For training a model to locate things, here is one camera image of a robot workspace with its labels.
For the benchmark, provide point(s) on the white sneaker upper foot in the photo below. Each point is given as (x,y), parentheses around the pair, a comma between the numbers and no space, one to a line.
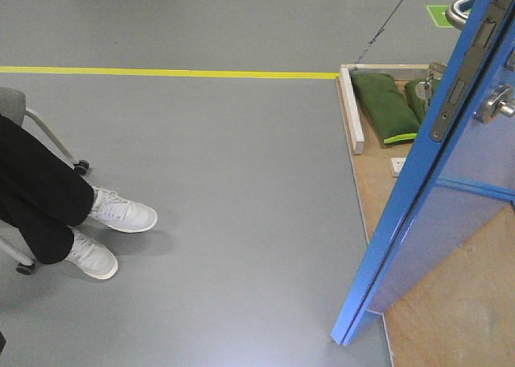
(120,214)

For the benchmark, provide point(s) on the green sandbag middle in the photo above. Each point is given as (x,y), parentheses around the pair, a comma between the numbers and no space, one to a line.
(419,95)

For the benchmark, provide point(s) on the silver door handle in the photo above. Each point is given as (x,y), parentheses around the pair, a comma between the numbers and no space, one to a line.
(499,102)
(457,13)

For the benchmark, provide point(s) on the green sandbag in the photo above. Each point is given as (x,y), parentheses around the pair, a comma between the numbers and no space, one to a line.
(387,109)
(419,95)

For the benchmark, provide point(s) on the wooden platform base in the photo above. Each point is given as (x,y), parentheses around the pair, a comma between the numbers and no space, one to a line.
(460,310)

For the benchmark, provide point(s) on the blue door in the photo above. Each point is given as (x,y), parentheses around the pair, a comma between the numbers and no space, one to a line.
(483,58)

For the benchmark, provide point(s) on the silver far side door handle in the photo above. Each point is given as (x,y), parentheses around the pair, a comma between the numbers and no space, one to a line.
(457,13)

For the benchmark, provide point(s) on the seated person black trousers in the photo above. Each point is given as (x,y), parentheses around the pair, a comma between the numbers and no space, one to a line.
(41,195)

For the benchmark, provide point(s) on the green sandbag left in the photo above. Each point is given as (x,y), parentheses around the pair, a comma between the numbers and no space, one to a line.
(387,109)

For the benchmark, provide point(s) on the green floor sign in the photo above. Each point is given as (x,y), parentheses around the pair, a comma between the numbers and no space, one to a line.
(436,13)

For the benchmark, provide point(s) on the white sneaker lower foot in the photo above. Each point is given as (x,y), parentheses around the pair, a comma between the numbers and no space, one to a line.
(91,257)

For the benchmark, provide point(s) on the white sneaker foot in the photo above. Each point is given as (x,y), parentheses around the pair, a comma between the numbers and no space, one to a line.
(91,257)
(120,214)

